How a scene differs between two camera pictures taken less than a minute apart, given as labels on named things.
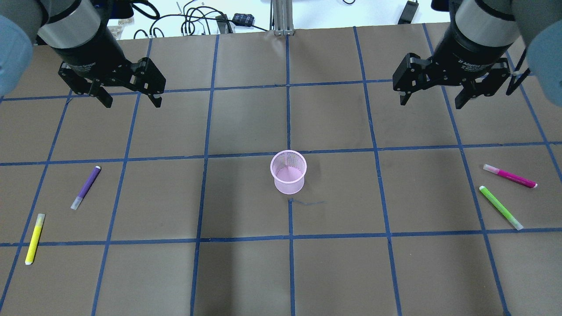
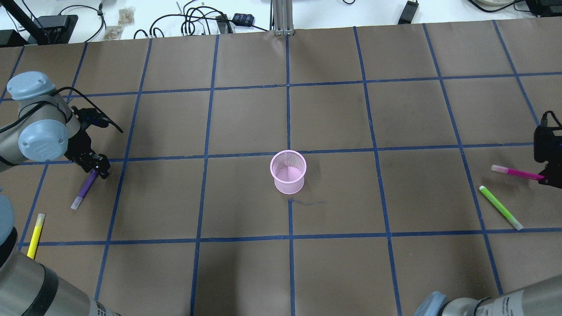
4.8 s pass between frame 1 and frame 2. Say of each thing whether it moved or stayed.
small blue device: stayed
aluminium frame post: stayed
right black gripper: moved
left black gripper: moved
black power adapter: stayed
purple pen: stayed
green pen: stayed
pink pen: moved
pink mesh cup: stayed
